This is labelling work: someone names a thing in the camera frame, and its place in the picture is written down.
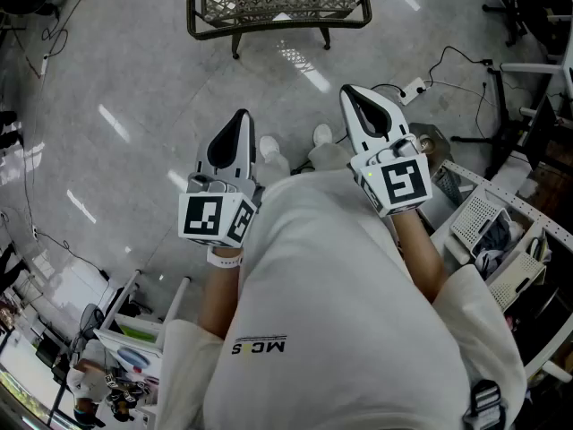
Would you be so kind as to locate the black desk frame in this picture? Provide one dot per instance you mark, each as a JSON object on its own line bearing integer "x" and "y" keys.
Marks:
{"x": 503, "y": 123}

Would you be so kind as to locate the person's left white shoe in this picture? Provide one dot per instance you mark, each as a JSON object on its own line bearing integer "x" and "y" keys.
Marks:
{"x": 268, "y": 146}

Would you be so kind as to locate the person's right white shoe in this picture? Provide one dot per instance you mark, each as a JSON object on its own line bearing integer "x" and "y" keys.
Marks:
{"x": 322, "y": 135}

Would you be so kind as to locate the person's left forearm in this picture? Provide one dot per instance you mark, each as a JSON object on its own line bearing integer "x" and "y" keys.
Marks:
{"x": 219, "y": 298}

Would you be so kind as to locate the black office chair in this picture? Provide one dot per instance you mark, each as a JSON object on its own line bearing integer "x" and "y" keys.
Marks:
{"x": 532, "y": 2}

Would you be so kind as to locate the person's right forearm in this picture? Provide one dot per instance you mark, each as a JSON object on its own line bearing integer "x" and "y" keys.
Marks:
{"x": 421, "y": 258}

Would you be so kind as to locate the white wristband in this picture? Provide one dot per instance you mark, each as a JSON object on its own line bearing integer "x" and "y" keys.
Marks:
{"x": 225, "y": 259}

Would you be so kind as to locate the black floor fan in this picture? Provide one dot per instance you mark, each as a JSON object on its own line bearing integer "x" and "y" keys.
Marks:
{"x": 91, "y": 318}

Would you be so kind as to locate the person's white shoe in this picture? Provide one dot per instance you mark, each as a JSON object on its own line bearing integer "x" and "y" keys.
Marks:
{"x": 268, "y": 146}
{"x": 322, "y": 135}

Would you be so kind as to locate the white power strip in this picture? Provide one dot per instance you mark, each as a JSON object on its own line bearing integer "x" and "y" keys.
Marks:
{"x": 411, "y": 91}

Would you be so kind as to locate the white table frame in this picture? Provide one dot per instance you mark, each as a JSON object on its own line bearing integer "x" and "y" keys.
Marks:
{"x": 177, "y": 303}

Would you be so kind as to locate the white perforated storage cart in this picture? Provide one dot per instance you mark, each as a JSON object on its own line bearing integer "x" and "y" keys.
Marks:
{"x": 515, "y": 222}

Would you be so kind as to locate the person's light trousers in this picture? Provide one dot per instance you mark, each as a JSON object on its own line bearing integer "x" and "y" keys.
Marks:
{"x": 329, "y": 157}

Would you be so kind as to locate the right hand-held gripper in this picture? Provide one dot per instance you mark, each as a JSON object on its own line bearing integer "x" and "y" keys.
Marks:
{"x": 403, "y": 182}

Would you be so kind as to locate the person's white shirt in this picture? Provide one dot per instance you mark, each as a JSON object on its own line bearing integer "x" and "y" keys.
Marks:
{"x": 336, "y": 307}

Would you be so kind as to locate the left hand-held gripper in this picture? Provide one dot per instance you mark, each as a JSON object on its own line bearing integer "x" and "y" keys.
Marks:
{"x": 203, "y": 215}

